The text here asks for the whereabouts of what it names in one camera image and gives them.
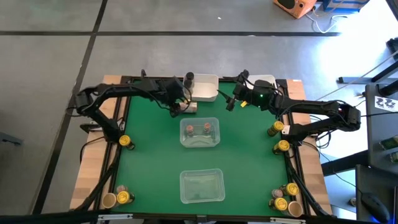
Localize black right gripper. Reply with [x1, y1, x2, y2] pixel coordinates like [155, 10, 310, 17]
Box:
[216, 70, 282, 112]

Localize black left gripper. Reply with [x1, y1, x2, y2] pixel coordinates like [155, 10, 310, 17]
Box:
[155, 76, 191, 119]

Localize gold-lid spice jar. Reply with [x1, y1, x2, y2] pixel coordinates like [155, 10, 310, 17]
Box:
[101, 192, 118, 209]
[178, 101, 198, 114]
[282, 200, 304, 218]

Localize yellow-lid dark spice jar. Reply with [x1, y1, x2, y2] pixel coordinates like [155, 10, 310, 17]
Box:
[119, 134, 136, 151]
[279, 182, 300, 197]
[116, 190, 136, 205]
[266, 120, 285, 138]
[268, 197, 289, 212]
[272, 139, 292, 156]

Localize white plastic bin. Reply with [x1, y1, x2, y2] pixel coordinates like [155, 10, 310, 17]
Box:
[247, 74, 278, 94]
[186, 73, 220, 103]

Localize clear plastic bin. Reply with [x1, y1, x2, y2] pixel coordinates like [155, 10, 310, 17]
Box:
[179, 168, 226, 205]
[180, 116, 221, 149]

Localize green table mat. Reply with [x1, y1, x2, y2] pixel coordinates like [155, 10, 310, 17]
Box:
[111, 79, 295, 215]

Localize orange speaker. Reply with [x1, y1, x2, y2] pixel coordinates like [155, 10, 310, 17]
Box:
[273, 0, 317, 19]

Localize black stand base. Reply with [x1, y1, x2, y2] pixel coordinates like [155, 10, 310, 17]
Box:
[338, 60, 398, 97]

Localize blue bag with white print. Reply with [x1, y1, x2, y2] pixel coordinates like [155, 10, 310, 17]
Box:
[322, 0, 371, 14]

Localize white paper with black marks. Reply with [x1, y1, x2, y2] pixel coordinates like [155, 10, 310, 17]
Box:
[374, 95, 398, 113]

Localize black desk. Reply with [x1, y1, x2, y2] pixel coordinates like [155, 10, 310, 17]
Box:
[355, 164, 398, 223]
[365, 83, 398, 175]

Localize grey metal foot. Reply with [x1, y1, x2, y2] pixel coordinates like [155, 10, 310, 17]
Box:
[0, 132, 23, 146]

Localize black computer mouse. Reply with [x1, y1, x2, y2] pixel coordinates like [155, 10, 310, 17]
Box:
[360, 192, 391, 223]

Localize black diagonal frame strut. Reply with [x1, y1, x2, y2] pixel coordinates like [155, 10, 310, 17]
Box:
[74, 146, 124, 212]
[284, 152, 333, 218]

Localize white floor cable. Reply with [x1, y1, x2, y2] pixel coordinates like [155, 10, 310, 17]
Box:
[306, 11, 349, 34]

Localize silver metal bracket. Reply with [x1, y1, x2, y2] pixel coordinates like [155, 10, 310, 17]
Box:
[269, 217, 306, 224]
[98, 213, 134, 222]

